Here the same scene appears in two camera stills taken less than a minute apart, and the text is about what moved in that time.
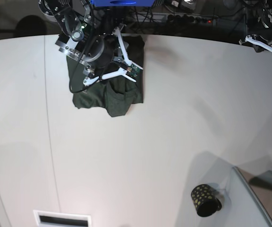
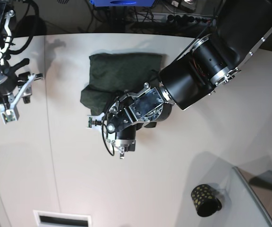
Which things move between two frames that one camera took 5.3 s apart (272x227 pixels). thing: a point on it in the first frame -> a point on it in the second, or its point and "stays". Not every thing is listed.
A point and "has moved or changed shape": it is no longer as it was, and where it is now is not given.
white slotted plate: [45, 218] stays
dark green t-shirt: [117, 94] has moved or changed shape
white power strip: [174, 18] stays
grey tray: [269, 188] stays
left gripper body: [107, 57] -> [6, 95]
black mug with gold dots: [205, 200] stays
